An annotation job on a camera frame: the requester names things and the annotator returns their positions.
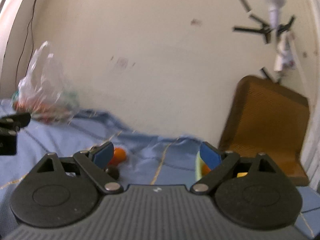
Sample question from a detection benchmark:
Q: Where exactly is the orange cherry tomato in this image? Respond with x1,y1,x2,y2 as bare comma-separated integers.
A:
108,147,127,166

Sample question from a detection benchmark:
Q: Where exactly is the pink wall sticker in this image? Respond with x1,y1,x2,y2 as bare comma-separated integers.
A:
115,57,129,68

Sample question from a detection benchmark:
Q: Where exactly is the blue checked tablecloth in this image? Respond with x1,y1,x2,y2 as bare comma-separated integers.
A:
1,110,319,239

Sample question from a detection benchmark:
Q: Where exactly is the clear plastic bag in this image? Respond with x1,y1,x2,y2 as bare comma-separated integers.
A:
11,41,80,124

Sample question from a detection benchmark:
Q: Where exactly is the black wall cable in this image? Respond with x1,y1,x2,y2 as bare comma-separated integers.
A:
15,0,45,88

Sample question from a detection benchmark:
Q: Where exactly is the brown woven chair back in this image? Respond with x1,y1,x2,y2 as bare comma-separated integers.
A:
219,76,310,186

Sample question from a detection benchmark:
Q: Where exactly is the white wall socket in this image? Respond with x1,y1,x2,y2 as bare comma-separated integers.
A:
274,32,295,73

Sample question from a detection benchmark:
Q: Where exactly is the light green plastic basket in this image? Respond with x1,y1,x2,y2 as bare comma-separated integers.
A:
195,152,204,181

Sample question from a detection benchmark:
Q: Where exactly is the dark purple tomato centre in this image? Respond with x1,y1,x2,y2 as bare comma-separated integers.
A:
105,165,120,180

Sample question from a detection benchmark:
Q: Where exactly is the orange mandarin left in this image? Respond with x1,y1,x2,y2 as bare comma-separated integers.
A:
201,164,211,177

